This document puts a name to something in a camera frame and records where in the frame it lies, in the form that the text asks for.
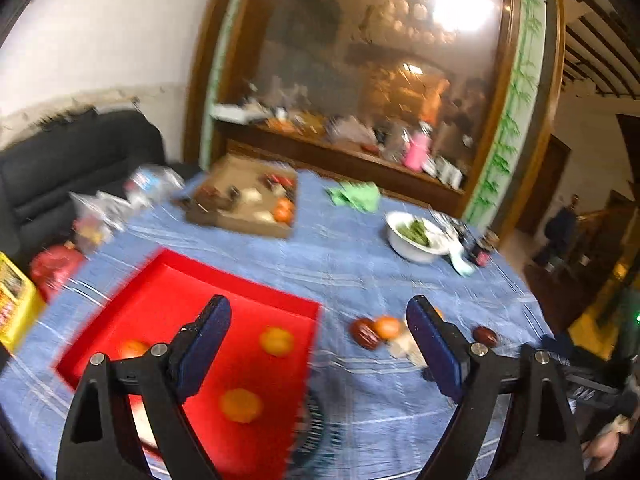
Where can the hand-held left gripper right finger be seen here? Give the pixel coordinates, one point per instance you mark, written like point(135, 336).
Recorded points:
point(437, 350)

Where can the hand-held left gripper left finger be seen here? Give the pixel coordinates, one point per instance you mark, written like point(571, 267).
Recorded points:
point(207, 340)

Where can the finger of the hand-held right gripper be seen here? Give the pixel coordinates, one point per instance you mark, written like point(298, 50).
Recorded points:
point(595, 382)

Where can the beige octagonal biscuit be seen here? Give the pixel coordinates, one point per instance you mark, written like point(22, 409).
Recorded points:
point(402, 347)

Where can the orange mandarin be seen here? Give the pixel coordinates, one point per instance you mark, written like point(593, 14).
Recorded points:
point(276, 341)
point(241, 405)
point(439, 313)
point(286, 203)
point(132, 347)
point(387, 327)
point(282, 215)

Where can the red date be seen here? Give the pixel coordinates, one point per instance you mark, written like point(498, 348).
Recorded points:
point(486, 336)
point(364, 331)

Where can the red tray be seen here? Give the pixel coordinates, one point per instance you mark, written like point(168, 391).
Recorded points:
point(165, 300)

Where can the person's right hand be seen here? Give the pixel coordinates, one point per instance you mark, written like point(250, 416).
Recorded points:
point(607, 440)

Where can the white plastic scoop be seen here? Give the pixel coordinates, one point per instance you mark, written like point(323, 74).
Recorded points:
point(460, 260)

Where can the white bowl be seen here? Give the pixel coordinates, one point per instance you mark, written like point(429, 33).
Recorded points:
point(407, 250)

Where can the blue checked tablecloth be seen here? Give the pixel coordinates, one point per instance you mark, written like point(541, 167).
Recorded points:
point(350, 270)

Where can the green leafy vegetables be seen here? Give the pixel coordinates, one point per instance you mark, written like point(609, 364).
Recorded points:
point(416, 231)

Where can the cardboard box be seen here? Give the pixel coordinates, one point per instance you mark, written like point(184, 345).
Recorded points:
point(235, 220)

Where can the beige peeled chunk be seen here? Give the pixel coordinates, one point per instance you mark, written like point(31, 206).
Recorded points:
point(265, 216)
point(250, 194)

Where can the dark round mat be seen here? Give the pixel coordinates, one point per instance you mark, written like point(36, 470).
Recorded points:
point(320, 435)

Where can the clear plastic bag blue print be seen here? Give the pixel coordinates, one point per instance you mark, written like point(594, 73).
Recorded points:
point(150, 182)

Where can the red plastic bag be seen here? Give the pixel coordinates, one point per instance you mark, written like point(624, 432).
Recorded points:
point(56, 266)

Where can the green cloth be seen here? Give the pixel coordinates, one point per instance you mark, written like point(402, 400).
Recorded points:
point(355, 196)

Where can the yellow printed bag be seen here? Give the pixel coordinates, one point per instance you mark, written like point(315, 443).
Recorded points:
point(15, 305)

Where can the black leather sofa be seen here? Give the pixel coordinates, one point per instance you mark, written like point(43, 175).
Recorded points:
point(75, 160)

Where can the flat white box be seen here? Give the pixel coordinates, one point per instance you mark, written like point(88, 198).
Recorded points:
point(232, 112)

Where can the wooden glass display cabinet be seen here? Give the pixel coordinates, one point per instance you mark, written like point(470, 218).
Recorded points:
point(350, 60)

